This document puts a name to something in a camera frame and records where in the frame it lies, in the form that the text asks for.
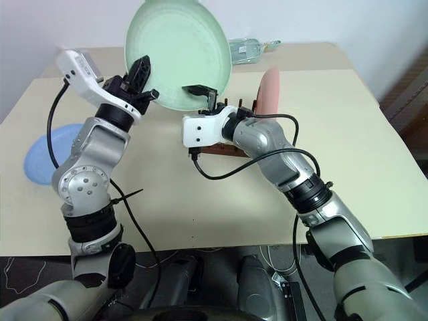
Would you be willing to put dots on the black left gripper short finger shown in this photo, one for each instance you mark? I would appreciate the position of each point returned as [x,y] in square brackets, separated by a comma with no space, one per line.
[150,94]

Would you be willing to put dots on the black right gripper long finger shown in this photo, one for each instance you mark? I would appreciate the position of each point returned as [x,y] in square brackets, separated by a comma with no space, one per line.
[199,90]

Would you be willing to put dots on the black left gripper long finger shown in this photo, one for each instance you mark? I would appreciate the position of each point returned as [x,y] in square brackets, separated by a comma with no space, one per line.
[140,72]

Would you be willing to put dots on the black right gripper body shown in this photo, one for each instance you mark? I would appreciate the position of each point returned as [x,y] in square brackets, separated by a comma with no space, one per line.
[214,111]

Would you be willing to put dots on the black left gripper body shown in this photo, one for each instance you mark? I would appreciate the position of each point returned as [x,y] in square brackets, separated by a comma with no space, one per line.
[120,90]

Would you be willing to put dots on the green plate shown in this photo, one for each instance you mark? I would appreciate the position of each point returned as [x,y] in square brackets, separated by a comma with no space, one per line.
[180,43]

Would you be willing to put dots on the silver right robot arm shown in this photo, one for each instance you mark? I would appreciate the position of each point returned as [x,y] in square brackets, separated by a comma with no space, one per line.
[337,230]

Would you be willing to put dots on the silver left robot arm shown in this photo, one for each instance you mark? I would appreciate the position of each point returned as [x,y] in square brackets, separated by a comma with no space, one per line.
[83,180]

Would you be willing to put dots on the wooden dish rack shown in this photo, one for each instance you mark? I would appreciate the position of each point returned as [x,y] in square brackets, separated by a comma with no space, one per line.
[227,150]

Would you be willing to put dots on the pink plate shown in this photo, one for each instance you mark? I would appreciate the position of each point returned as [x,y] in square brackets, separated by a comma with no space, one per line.
[269,92]

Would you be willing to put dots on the clear glass bottle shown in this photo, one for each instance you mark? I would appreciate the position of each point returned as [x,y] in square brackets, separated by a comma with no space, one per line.
[245,50]

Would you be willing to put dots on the blue plate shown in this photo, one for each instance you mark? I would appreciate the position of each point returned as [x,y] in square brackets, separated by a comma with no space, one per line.
[41,155]

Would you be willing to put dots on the dark rounded shape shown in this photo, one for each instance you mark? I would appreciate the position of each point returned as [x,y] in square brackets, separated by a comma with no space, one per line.
[257,287]
[179,281]

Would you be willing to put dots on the dark brown wooden furniture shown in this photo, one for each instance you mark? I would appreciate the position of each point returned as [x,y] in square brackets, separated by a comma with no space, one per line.
[413,97]

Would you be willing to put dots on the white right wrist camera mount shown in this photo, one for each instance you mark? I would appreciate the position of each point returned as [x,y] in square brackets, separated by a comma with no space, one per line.
[200,128]

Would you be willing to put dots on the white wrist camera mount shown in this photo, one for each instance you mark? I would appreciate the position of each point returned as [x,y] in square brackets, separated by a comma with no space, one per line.
[200,128]
[78,72]

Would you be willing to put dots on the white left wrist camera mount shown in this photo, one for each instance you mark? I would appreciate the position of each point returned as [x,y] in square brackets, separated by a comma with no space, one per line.
[78,72]

